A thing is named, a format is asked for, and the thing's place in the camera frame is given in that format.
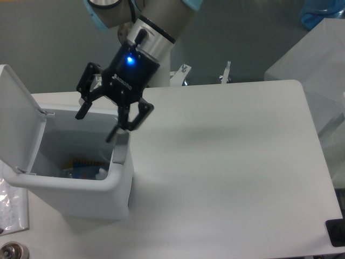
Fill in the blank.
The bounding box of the clear blue plastic bottle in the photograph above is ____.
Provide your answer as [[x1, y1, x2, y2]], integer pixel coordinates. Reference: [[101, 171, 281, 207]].
[[60, 166, 100, 180]]

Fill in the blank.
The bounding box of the blue water jug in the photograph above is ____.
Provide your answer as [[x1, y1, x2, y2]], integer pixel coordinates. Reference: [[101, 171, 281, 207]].
[[300, 0, 344, 31]]

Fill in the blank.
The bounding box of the black device at edge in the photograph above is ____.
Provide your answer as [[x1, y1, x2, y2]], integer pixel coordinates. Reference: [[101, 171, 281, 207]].
[[326, 219, 344, 247]]

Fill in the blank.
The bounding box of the blue orange snack wrapper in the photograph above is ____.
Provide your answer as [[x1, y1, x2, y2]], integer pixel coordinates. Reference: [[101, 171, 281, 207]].
[[63, 159, 107, 173]]

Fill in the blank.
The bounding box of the clear plastic sheet tray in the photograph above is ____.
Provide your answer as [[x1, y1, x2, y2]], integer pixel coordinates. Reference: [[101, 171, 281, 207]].
[[1, 161, 29, 236]]

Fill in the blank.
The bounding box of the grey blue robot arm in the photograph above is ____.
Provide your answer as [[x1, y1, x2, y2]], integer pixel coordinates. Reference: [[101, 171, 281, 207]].
[[75, 1, 202, 142]]

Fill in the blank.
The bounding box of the round metal knob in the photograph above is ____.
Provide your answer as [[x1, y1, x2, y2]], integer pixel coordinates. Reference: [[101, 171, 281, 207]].
[[1, 241, 30, 259]]

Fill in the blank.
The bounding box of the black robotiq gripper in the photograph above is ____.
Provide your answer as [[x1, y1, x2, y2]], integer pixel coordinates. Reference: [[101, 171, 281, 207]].
[[75, 41, 160, 143]]

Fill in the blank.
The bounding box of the white trash can open lid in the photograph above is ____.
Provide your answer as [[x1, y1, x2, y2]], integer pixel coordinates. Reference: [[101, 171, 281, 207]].
[[1, 65, 134, 221]]

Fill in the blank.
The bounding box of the white pedestal base frame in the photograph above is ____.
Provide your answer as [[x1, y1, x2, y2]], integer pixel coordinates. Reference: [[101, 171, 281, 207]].
[[78, 60, 233, 106]]

